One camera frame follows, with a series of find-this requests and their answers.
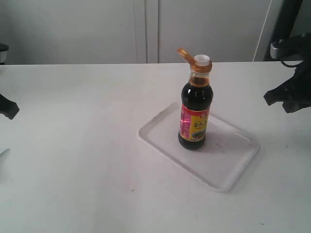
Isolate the white rectangular plastic tray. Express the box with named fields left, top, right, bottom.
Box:
left=138, top=102, right=259, bottom=192

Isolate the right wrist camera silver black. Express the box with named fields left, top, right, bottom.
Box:
left=270, top=33, right=311, bottom=60

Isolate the dark soy sauce bottle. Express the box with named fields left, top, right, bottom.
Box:
left=178, top=48, right=213, bottom=150

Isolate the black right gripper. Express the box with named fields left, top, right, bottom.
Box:
left=263, top=55, right=311, bottom=113

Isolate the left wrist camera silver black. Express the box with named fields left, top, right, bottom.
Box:
left=0, top=43, right=9, bottom=65

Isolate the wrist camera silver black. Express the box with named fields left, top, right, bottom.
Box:
left=270, top=33, right=311, bottom=60
left=0, top=43, right=9, bottom=65

